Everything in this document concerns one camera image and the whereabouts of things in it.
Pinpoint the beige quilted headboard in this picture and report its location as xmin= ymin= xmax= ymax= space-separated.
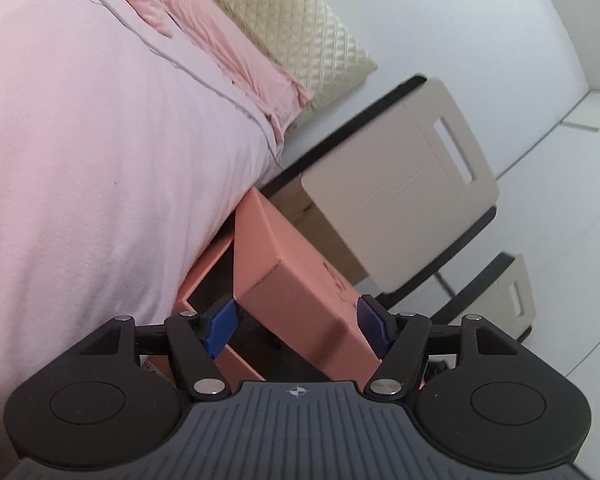
xmin=175 ymin=0 xmax=380 ymax=129

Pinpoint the bed with pink duvet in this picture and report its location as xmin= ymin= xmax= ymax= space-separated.
xmin=0 ymin=0 xmax=287 ymax=461

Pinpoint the orange box lid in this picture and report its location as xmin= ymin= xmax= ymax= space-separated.
xmin=232 ymin=187 xmax=382 ymax=382

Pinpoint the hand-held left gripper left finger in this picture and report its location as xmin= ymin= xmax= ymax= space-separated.
xmin=69 ymin=298 xmax=241 ymax=402

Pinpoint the pink pillow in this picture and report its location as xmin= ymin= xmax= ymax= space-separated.
xmin=162 ymin=0 xmax=315 ymax=144

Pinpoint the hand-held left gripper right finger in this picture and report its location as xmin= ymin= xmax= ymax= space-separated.
xmin=355 ymin=293 xmax=528 ymax=401

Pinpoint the orange cardboard box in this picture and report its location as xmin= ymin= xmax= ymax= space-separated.
xmin=175 ymin=237 xmax=268 ymax=383

